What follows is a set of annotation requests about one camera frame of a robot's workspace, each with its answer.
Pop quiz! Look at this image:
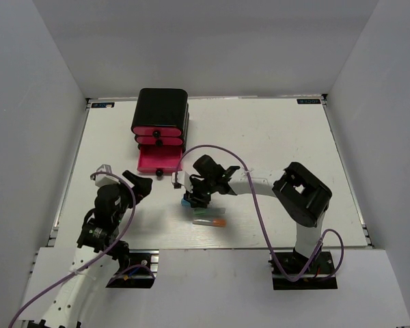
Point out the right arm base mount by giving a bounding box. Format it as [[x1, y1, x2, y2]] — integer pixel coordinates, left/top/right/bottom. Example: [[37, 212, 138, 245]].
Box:
[[269, 251, 338, 290]]

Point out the light blue clear tube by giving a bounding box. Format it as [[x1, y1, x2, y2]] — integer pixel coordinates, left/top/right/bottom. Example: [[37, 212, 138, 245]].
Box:
[[181, 198, 201, 208]]

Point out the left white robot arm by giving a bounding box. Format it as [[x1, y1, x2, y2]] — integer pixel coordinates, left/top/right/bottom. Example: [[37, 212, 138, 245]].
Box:
[[27, 168, 153, 327]]

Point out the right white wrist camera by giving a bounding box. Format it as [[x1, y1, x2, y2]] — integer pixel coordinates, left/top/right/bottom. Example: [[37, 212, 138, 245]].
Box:
[[172, 171, 193, 192]]

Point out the blue corner label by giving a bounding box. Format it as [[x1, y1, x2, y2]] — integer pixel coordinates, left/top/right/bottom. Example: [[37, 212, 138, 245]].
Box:
[[91, 102, 115, 109], [297, 98, 321, 105]]

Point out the black drawer cabinet shell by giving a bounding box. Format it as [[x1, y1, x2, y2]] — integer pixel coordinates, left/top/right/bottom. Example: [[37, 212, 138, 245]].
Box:
[[131, 88, 189, 149]]

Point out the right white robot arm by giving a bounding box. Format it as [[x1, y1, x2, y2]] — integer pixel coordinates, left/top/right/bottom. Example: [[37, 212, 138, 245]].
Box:
[[173, 154, 332, 273]]

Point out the pink top drawer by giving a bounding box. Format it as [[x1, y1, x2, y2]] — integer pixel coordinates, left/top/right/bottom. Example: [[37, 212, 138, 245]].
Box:
[[131, 126, 182, 137]]

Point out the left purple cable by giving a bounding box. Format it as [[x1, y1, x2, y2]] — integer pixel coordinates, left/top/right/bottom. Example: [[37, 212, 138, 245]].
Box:
[[8, 172, 137, 328]]

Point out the green clear tube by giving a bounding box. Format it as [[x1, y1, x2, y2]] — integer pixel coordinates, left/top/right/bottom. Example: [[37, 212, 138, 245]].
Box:
[[193, 208, 226, 216]]

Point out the clear tube orange cap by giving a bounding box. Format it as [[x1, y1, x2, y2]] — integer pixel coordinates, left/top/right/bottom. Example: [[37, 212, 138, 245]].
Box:
[[192, 218, 226, 228]]

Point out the pink drawer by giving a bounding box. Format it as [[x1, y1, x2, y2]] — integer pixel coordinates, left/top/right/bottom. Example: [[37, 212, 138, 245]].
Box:
[[135, 135, 184, 146], [137, 145, 183, 176], [131, 126, 182, 137]]

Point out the pink bottom drawer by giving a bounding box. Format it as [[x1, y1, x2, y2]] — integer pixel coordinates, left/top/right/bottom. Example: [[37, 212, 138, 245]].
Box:
[[137, 145, 183, 176]]

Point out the left blue corner label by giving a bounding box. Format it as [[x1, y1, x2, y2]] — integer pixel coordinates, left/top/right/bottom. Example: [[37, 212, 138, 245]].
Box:
[[91, 102, 115, 109]]

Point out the right blue corner label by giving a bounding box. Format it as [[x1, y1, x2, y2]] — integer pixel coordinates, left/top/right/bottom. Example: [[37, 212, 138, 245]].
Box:
[[297, 98, 321, 105]]

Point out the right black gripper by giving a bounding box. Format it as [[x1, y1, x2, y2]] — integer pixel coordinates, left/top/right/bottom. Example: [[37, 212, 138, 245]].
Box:
[[184, 176, 217, 208]]

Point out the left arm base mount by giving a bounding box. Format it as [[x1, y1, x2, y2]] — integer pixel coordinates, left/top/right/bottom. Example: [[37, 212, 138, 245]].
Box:
[[106, 250, 159, 289]]

